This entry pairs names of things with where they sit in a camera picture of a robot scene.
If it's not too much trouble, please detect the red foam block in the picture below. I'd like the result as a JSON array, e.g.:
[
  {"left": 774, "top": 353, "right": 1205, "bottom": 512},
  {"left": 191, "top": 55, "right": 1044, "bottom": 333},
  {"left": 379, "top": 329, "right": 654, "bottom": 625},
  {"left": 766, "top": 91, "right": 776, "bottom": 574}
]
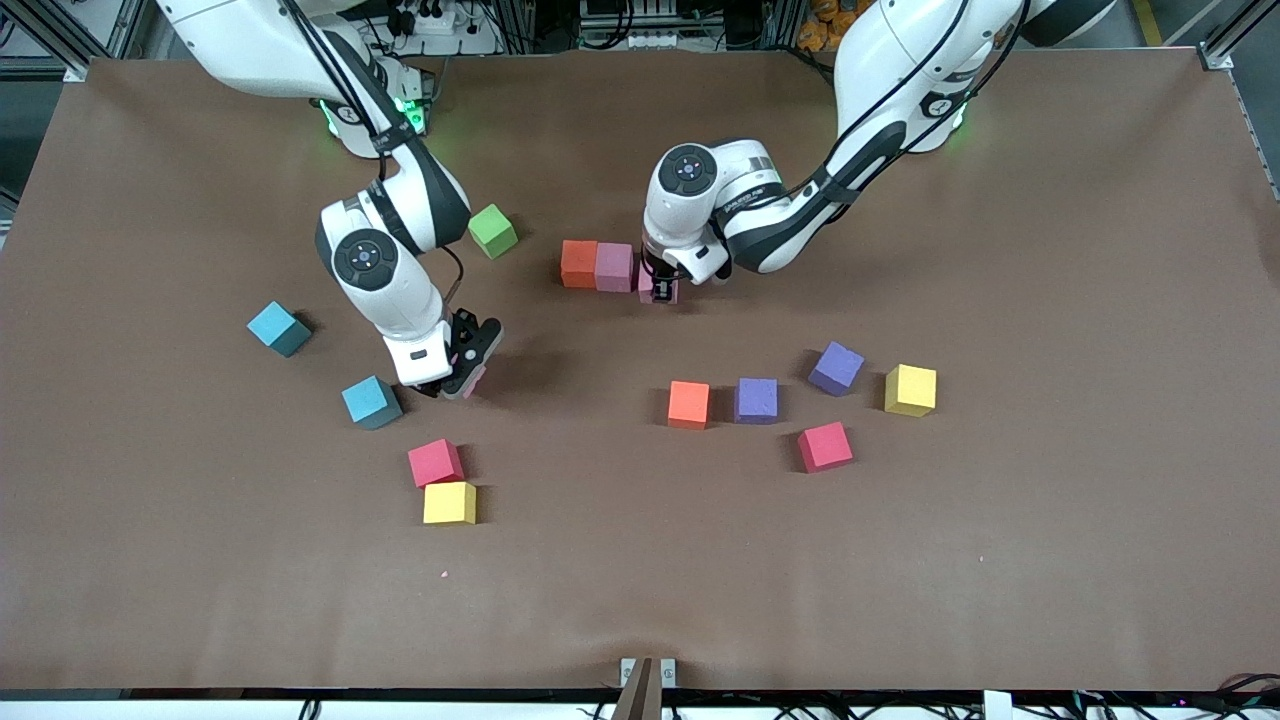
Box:
[
  {"left": 407, "top": 438, "right": 466, "bottom": 489},
  {"left": 797, "top": 421, "right": 854, "bottom": 474}
]

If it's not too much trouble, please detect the orange foam block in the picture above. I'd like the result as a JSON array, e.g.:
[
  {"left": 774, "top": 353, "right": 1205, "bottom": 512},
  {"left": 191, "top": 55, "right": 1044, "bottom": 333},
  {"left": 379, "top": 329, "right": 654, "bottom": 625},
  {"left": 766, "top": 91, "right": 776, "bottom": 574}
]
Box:
[
  {"left": 560, "top": 240, "right": 599, "bottom": 290},
  {"left": 668, "top": 381, "right": 711, "bottom": 430}
]

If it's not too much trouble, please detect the yellow foam block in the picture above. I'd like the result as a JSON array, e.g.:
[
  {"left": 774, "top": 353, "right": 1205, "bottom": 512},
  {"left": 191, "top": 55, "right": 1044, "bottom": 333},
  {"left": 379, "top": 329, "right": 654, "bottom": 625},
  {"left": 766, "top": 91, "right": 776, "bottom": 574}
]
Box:
[
  {"left": 884, "top": 363, "right": 938, "bottom": 418},
  {"left": 423, "top": 481, "right": 478, "bottom": 526}
]

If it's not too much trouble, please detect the purple foam block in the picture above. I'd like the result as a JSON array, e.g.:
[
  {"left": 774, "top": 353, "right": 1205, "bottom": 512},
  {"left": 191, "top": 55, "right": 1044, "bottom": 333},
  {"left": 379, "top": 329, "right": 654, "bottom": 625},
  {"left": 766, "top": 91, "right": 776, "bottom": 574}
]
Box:
[
  {"left": 734, "top": 377, "right": 779, "bottom": 425},
  {"left": 808, "top": 341, "right": 866, "bottom": 397}
]

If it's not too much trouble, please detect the blue foam block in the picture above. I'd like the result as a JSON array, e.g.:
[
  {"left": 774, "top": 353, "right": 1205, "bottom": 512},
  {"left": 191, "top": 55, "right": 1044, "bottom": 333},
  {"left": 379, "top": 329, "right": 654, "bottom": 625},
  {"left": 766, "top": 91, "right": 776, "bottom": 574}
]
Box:
[
  {"left": 247, "top": 301, "right": 313, "bottom": 358},
  {"left": 341, "top": 375, "right": 403, "bottom": 431}
]

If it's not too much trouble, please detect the green foam block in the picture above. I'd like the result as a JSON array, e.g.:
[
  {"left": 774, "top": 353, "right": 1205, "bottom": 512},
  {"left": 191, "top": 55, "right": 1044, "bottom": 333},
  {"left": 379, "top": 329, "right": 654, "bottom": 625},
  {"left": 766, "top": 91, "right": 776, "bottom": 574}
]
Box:
[{"left": 466, "top": 203, "right": 520, "bottom": 261}]

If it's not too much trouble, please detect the white electrical box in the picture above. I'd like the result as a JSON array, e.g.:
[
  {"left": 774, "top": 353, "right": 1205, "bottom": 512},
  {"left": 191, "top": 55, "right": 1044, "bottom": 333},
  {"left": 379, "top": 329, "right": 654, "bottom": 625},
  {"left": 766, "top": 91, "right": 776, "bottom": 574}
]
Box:
[{"left": 580, "top": 0, "right": 701, "bottom": 51}]

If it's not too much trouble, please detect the brown table cover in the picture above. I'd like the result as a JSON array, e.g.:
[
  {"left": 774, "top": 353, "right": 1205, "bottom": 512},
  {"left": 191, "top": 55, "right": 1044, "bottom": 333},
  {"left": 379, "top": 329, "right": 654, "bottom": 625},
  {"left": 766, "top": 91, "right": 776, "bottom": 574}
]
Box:
[{"left": 0, "top": 48, "right": 1280, "bottom": 693}]

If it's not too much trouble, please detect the bag of orange items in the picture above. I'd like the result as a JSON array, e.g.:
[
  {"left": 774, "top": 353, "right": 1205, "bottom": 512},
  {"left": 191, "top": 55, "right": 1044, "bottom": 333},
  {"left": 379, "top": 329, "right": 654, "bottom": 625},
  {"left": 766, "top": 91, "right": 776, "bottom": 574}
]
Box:
[{"left": 798, "top": 0, "right": 851, "bottom": 51}]

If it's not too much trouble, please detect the white power strip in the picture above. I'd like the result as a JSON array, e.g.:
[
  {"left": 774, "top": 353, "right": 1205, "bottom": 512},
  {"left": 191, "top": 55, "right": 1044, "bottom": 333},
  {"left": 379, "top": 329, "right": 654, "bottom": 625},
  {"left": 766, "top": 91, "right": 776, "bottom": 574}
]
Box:
[{"left": 388, "top": 5, "right": 461, "bottom": 36}]

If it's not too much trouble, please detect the black right camera cable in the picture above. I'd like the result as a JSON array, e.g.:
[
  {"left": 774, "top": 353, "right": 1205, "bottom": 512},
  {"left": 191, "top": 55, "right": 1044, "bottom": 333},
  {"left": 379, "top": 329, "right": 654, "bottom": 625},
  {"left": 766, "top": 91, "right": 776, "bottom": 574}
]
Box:
[{"left": 285, "top": 0, "right": 467, "bottom": 313}]

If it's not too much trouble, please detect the metal table edge bracket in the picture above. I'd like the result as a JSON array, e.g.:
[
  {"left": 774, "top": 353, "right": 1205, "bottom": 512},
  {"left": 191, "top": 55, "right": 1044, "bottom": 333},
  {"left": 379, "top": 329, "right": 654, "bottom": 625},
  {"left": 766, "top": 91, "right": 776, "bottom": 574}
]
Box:
[{"left": 612, "top": 656, "right": 678, "bottom": 720}]

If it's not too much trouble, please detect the aluminium frame rail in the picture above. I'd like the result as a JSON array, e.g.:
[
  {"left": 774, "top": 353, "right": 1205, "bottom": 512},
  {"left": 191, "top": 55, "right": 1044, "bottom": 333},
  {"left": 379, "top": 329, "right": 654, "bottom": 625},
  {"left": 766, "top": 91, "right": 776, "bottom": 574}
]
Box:
[
  {"left": 1200, "top": 0, "right": 1280, "bottom": 71},
  {"left": 0, "top": 0, "right": 151, "bottom": 83}
]

